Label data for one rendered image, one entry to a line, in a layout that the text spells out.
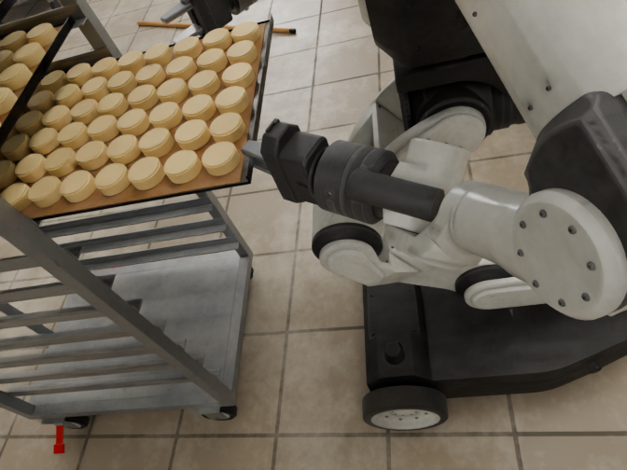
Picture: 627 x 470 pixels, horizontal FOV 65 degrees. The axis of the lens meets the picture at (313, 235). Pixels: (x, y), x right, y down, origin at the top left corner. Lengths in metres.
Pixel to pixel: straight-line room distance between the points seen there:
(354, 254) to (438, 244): 0.49
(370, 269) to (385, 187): 0.50
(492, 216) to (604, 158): 0.15
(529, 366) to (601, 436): 0.25
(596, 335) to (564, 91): 0.99
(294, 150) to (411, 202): 0.17
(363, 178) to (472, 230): 0.14
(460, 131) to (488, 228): 0.35
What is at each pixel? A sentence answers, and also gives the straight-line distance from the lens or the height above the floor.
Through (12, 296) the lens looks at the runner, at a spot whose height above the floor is 0.70.
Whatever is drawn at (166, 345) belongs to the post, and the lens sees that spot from 1.06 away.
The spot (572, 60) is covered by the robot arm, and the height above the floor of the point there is 1.11.
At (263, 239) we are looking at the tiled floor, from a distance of 1.74.
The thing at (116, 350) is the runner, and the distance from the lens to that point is 1.18.
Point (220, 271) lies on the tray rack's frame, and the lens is 1.53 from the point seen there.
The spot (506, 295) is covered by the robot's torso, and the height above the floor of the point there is 0.30.
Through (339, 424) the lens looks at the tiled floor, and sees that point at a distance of 1.37.
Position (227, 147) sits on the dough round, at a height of 0.88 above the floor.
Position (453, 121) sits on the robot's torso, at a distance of 0.73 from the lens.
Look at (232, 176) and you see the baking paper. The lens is 0.67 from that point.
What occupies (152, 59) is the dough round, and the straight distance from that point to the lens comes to 0.97.
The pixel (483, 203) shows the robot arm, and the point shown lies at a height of 0.95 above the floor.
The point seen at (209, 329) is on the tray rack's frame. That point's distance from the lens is 1.44.
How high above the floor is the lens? 1.29
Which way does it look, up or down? 50 degrees down
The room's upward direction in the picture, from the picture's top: 25 degrees counter-clockwise
